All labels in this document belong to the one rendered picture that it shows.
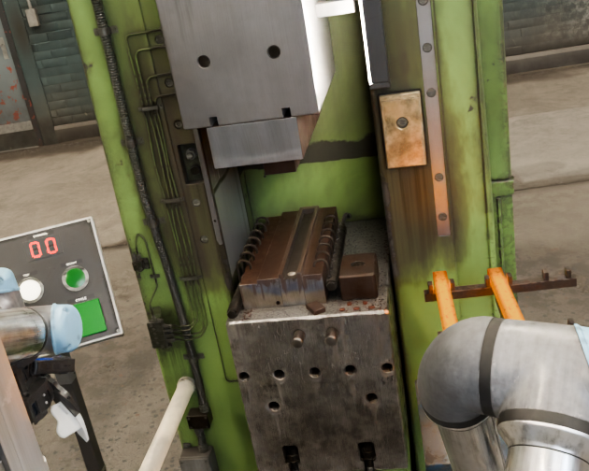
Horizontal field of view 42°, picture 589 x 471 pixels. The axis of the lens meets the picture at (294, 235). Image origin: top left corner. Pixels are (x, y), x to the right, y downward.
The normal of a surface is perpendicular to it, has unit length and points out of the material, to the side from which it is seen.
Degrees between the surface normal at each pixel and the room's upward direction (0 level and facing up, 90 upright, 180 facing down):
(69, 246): 60
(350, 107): 90
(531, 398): 39
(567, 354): 30
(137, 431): 0
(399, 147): 90
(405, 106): 90
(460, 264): 90
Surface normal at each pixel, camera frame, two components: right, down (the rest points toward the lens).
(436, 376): -0.90, 0.10
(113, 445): -0.16, -0.91
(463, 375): -0.61, 0.06
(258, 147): -0.13, 0.40
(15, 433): 0.95, -0.03
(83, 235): 0.18, -0.17
